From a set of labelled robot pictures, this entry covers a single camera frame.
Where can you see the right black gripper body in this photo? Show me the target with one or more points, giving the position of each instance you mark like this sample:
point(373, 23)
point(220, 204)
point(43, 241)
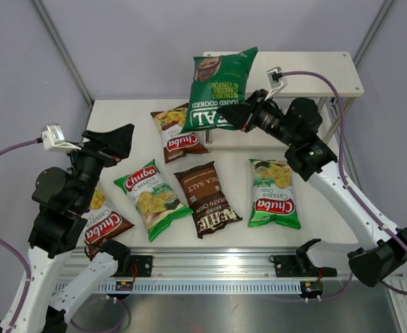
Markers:
point(265, 116)

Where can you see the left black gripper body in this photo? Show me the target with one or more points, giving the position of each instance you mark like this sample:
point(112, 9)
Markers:
point(88, 166)

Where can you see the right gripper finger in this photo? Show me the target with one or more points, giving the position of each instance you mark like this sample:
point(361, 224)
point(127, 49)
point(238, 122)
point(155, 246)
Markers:
point(238, 115)
point(252, 99)

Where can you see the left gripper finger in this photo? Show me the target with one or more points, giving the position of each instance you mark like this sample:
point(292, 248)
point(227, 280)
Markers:
point(115, 154)
point(121, 136)

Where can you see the green REAL chips bag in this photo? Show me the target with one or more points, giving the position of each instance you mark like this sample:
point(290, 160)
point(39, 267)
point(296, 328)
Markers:
point(218, 81)

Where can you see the green Chuba seaweed bag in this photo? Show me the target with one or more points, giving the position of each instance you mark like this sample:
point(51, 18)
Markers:
point(154, 199)

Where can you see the brown Kettle sea salt bag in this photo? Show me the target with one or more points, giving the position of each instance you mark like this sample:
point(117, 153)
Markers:
point(211, 209)

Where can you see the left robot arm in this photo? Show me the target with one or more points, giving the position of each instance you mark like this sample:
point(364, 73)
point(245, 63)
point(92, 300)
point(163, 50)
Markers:
point(64, 197)

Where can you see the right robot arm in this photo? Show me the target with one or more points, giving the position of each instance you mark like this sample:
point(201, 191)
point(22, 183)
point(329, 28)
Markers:
point(382, 246)

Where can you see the white two-tier shelf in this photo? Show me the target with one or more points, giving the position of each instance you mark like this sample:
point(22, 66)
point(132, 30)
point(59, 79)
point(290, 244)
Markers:
point(337, 67)

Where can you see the brown Chuba cassava bag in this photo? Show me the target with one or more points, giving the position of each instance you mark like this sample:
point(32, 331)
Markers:
point(176, 144)

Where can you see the brown Chuba bag front-left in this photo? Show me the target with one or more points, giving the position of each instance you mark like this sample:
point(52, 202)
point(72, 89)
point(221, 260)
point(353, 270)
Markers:
point(104, 222)

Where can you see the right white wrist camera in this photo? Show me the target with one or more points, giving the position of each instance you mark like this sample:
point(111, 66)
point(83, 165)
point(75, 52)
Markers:
point(277, 81)

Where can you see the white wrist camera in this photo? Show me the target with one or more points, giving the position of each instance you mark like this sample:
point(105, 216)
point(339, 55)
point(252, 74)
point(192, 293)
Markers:
point(277, 81)
point(54, 141)

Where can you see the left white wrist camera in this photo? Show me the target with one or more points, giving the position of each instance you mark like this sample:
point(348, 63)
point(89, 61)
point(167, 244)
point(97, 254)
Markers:
point(54, 141)

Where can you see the left black mount plate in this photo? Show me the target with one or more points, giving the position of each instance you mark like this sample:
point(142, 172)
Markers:
point(139, 265)

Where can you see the black mount plate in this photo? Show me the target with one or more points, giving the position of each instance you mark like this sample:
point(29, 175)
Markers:
point(286, 266)
point(139, 265)

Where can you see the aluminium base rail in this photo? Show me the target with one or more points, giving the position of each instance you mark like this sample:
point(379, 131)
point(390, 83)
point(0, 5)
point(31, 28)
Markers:
point(212, 263)

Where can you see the right black mount plate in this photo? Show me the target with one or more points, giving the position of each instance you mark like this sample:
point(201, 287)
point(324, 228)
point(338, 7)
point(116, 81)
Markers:
point(286, 266)

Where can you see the white slotted cable duct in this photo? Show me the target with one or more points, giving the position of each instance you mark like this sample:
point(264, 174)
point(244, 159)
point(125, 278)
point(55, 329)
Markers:
point(249, 287)

